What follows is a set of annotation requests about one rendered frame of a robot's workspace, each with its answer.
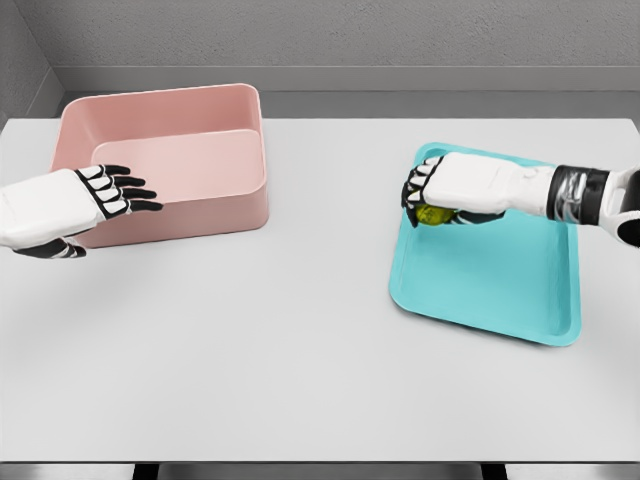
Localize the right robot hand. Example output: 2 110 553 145
401 152 526 229

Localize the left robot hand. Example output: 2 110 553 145
10 164 165 260

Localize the blue tray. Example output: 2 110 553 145
388 141 582 348

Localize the yellow-green tennis ball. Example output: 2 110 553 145
415 203 457 229

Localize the pink basket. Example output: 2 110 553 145
48 83 271 250

